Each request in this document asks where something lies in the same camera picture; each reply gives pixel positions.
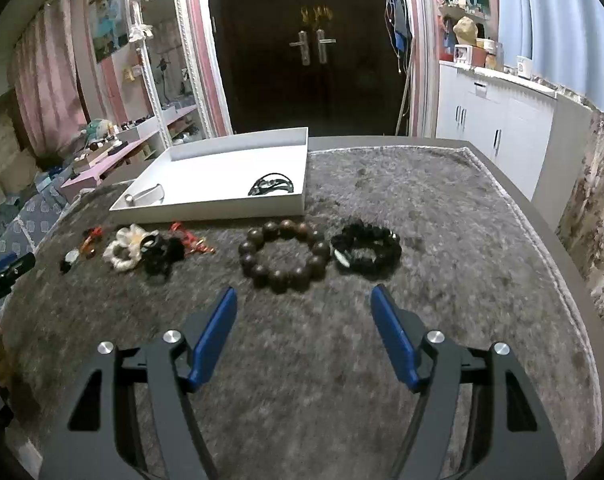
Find grey patterned blanket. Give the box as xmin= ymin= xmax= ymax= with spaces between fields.
xmin=0 ymin=180 xmax=83 ymax=261

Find small black hair clip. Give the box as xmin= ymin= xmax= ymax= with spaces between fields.
xmin=248 ymin=172 xmax=295 ymax=197

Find white scrunchie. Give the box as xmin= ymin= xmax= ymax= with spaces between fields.
xmin=103 ymin=225 xmax=157 ymax=273

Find red string charm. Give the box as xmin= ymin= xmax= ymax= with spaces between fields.
xmin=169 ymin=222 xmax=217 ymax=256

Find pink curtain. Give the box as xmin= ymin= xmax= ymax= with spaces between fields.
xmin=7 ymin=0 xmax=113 ymax=161

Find blue curtain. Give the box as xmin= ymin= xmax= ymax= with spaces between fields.
xmin=496 ymin=0 xmax=604 ymax=111

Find wall poster with blue figure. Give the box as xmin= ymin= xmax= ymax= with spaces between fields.
xmin=88 ymin=0 xmax=130 ymax=63

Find silver door handle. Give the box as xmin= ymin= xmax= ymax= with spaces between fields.
xmin=316 ymin=29 xmax=339 ymax=65
xmin=289 ymin=30 xmax=310 ymax=66

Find black bead bracelet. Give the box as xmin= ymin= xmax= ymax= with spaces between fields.
xmin=330 ymin=220 xmax=403 ymax=277

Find dark double door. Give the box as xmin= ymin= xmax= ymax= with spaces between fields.
xmin=202 ymin=0 xmax=423 ymax=138

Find white cabinet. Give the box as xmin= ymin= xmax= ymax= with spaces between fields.
xmin=434 ymin=57 xmax=557 ymax=201

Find floral cloth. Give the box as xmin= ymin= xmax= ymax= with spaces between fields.
xmin=556 ymin=105 xmax=604 ymax=331

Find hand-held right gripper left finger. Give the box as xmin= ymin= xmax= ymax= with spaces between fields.
xmin=39 ymin=286 xmax=239 ymax=480

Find grey fluffy rug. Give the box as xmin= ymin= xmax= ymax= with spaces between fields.
xmin=2 ymin=147 xmax=602 ymax=480

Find yellow figurine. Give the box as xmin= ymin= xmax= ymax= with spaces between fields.
xmin=453 ymin=16 xmax=478 ymax=48

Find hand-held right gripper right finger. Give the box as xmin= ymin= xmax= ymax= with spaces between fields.
xmin=370 ymin=284 xmax=567 ymax=480

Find white rectangular tray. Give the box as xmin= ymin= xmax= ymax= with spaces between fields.
xmin=108 ymin=127 xmax=309 ymax=224

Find pink shelf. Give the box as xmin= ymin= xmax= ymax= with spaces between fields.
xmin=59 ymin=105 xmax=200 ymax=206

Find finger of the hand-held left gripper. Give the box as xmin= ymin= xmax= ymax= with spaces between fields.
xmin=0 ymin=252 xmax=37 ymax=306

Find brown wooden bead bracelet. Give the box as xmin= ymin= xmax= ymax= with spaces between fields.
xmin=238 ymin=220 xmax=331 ymax=293

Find black scrunchie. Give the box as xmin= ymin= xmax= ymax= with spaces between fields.
xmin=141 ymin=235 xmax=187 ymax=278

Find white framed mirror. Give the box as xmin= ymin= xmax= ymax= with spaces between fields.
xmin=127 ymin=0 xmax=217 ymax=156

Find silver bangle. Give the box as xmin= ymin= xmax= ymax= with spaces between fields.
xmin=123 ymin=183 xmax=163 ymax=207

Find hanging blue cables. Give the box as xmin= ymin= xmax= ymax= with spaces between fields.
xmin=384 ymin=0 xmax=415 ymax=76

